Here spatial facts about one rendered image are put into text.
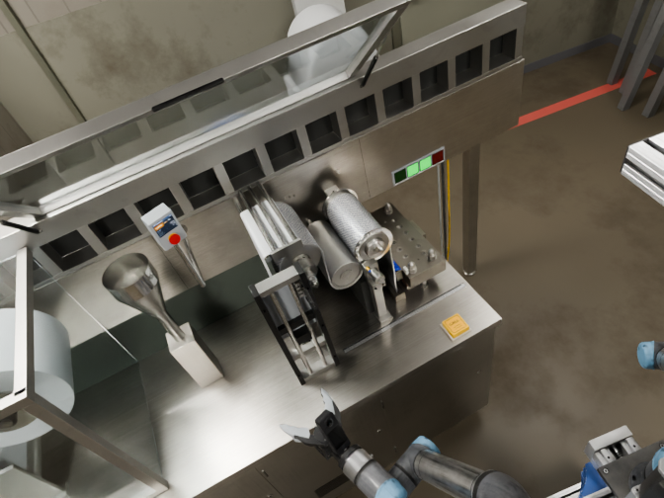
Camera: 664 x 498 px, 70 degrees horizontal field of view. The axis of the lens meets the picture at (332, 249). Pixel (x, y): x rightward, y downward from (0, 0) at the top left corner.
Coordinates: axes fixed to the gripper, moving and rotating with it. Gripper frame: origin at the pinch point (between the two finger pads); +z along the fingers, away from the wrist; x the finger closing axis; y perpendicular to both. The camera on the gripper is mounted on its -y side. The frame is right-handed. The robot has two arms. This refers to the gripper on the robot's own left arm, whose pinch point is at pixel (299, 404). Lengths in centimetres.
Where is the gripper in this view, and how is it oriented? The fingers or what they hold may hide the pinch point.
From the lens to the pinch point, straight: 135.9
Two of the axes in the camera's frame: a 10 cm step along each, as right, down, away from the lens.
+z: -6.8, -4.4, 5.9
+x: 7.3, -5.2, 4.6
